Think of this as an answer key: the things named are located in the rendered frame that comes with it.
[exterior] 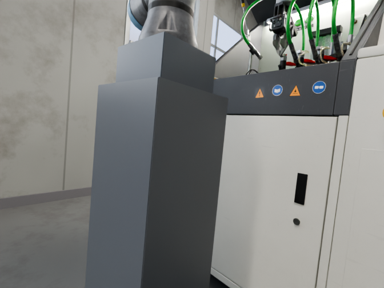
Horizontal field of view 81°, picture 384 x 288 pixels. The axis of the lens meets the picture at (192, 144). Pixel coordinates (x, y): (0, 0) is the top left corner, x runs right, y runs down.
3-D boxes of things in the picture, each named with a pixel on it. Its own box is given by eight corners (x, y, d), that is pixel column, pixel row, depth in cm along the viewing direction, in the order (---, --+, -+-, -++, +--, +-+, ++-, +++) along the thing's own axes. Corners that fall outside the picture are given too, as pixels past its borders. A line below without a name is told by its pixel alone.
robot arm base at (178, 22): (165, 35, 47) (169, -14, 46) (126, 47, 57) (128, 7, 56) (208, 56, 58) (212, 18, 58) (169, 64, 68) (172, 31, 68)
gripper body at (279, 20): (267, 32, 101) (270, 4, 100) (276, 39, 107) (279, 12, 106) (284, 27, 95) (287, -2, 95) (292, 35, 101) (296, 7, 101)
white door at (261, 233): (178, 244, 117) (190, 114, 113) (181, 243, 119) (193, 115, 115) (307, 335, 70) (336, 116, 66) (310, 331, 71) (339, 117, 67)
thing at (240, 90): (192, 114, 113) (196, 81, 112) (199, 114, 116) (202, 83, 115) (332, 115, 67) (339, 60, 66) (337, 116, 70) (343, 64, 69)
